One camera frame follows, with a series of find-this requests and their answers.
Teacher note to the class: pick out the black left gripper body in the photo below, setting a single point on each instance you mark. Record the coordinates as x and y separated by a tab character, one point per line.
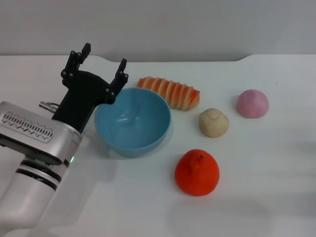
84	96

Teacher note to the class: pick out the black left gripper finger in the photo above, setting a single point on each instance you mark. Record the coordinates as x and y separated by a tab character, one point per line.
74	64
121	76

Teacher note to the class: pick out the blue plastic bowl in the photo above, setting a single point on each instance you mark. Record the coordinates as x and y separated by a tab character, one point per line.
133	123

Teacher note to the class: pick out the orange toy fruit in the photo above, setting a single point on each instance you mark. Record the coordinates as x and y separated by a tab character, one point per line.
197	175

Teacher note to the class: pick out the orange striped bread roll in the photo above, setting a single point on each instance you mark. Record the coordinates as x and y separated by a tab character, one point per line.
172	92

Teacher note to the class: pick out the beige round bun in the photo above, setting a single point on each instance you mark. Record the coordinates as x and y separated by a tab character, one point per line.
213	123

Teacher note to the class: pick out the pink round bun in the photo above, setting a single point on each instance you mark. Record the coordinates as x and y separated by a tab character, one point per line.
253	103

